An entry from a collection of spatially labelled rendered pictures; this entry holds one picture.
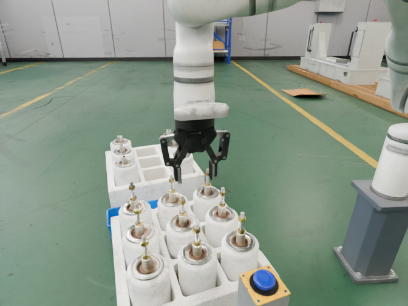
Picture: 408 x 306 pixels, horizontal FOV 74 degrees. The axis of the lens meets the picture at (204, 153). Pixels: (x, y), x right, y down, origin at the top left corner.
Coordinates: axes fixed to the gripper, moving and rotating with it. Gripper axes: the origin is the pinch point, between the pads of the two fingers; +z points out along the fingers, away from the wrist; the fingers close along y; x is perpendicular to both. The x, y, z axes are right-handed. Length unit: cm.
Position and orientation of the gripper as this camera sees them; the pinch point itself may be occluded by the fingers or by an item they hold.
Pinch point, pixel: (195, 174)
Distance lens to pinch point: 56.1
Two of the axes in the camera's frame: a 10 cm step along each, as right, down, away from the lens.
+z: 0.0, 9.1, 4.2
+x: 2.4, 4.1, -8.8
